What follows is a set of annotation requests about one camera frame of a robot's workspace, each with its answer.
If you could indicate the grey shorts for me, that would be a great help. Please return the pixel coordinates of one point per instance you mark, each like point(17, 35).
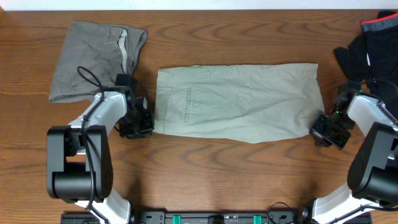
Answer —
point(104, 49)

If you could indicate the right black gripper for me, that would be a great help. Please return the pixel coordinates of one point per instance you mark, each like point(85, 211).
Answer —
point(316, 130)

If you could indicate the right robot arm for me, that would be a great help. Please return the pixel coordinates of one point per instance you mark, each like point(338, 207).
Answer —
point(372, 177)

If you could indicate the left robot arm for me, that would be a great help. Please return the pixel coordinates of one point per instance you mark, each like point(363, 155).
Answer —
point(79, 166)

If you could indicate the dark garment red trim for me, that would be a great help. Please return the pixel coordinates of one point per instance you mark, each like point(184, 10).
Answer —
point(372, 58)

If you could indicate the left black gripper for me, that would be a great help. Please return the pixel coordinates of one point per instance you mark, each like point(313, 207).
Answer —
point(147, 129)

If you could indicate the beige shorts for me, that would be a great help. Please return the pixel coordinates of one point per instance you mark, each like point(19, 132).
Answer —
point(248, 103)

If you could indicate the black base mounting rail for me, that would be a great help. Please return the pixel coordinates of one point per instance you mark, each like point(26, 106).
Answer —
point(204, 218)

